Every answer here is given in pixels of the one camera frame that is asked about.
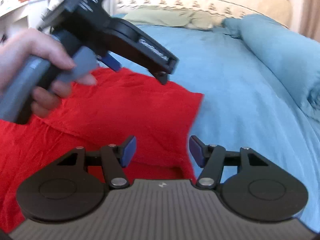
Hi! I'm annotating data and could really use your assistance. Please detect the red cloth garment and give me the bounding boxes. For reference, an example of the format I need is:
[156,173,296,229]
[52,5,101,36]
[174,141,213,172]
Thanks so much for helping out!
[1,68,203,232]

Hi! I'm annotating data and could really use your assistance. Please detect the person's left hand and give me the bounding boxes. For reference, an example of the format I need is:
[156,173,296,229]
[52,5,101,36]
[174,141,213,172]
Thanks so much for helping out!
[1,29,98,124]

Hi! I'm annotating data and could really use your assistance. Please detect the white shelf unit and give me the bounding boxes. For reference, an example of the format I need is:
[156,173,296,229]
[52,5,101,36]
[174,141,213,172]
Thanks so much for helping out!
[1,0,50,44]

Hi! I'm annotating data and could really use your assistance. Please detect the green pillow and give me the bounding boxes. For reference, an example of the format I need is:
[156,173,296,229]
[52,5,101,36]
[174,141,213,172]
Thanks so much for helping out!
[123,6,225,31]

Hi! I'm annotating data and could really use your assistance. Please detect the blue bed sheet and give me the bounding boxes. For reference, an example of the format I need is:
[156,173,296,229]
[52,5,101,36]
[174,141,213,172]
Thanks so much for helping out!
[98,13,320,233]

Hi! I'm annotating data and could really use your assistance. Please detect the rolled blue duvet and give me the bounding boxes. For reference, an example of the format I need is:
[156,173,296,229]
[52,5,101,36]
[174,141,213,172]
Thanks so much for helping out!
[222,14,319,121]

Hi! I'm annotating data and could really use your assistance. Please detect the beige curtain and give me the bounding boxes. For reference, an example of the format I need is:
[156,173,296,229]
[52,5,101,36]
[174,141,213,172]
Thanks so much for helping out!
[299,0,320,42]

